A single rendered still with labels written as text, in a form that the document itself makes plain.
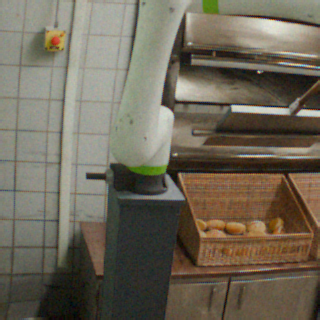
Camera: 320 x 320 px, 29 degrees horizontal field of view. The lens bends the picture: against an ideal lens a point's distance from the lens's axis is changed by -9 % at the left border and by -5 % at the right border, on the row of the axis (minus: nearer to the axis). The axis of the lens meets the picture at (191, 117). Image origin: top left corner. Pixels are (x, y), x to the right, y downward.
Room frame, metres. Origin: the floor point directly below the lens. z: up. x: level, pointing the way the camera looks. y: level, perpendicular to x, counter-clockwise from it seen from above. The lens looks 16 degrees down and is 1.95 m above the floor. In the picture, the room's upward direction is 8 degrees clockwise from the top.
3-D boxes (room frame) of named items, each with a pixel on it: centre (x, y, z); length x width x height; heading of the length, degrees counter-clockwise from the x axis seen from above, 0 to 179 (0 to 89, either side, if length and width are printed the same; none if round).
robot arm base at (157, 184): (1.84, 0.17, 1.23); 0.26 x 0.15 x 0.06; 109
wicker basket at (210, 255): (2.80, -0.30, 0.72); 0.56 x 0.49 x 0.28; 107
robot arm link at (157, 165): (1.85, 0.12, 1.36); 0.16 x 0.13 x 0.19; 169
